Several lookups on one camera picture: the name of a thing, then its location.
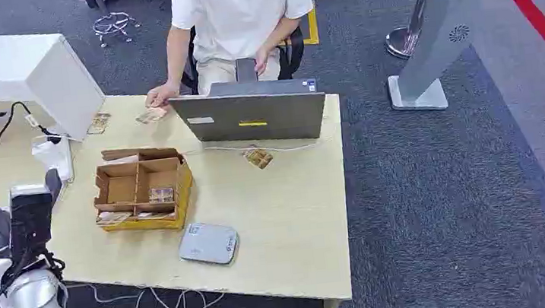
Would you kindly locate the person's left hand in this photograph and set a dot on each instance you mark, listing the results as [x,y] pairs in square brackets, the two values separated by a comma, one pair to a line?
[262,62]

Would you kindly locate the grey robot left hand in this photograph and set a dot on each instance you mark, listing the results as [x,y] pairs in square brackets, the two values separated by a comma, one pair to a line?
[31,218]

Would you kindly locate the person's right hand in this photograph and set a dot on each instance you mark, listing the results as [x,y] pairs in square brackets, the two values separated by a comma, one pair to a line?
[161,94]

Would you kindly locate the dark phone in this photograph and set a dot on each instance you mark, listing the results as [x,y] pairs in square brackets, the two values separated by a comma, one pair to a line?
[245,69]

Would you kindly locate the printed card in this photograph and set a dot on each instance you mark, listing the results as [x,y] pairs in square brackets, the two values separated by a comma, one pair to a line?
[155,216]
[113,217]
[151,116]
[161,195]
[99,123]
[259,158]

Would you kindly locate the black chair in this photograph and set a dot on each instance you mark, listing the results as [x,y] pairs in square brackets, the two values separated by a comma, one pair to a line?
[295,54]

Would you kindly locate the person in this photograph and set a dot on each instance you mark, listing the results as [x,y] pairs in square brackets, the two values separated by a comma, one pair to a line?
[237,14]

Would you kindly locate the grey laptop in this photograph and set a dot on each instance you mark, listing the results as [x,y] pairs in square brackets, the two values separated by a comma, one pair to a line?
[253,117]

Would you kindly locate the white power adapter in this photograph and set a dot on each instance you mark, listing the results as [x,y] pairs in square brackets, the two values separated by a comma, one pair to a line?
[55,155]

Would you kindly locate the wooden card box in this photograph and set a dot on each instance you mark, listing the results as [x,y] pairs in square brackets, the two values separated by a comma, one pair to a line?
[119,189]

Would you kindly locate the white cabinet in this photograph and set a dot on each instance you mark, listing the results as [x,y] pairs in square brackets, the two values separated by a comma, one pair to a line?
[41,76]

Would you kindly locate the grey flat card reader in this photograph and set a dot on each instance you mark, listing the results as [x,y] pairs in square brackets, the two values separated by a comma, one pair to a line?
[208,244]

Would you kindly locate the silver kiosk stand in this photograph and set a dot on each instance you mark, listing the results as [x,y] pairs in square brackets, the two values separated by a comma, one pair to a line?
[441,23]

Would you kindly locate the chrome stanchion post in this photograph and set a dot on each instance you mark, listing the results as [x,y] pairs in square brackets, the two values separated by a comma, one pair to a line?
[405,40]

